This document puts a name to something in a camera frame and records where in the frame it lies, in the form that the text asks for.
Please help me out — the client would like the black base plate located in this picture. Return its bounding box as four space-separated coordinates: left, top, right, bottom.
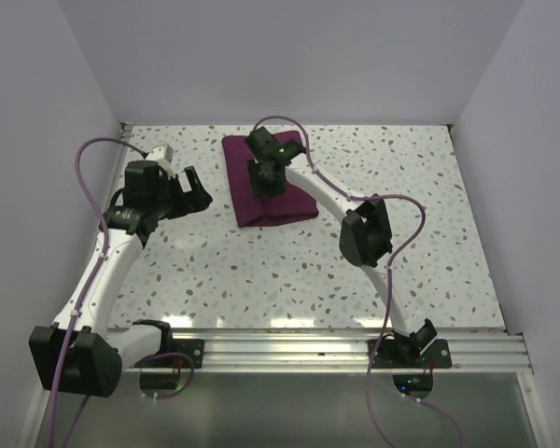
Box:
170 339 204 370
367 337 453 370

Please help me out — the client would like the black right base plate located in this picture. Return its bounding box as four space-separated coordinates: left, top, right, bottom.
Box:
367 337 453 370

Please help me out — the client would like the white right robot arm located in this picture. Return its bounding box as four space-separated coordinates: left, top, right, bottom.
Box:
245 127 438 368

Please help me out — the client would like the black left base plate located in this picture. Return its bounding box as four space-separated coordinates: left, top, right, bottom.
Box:
170 339 204 370

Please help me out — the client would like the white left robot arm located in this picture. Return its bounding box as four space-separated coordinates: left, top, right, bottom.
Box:
29 160 212 398

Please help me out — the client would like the purple cloth wrap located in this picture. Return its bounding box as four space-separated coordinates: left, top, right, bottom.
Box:
221 132 319 229

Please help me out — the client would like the aluminium mounting rail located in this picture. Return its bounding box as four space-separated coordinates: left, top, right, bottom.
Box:
175 331 533 373

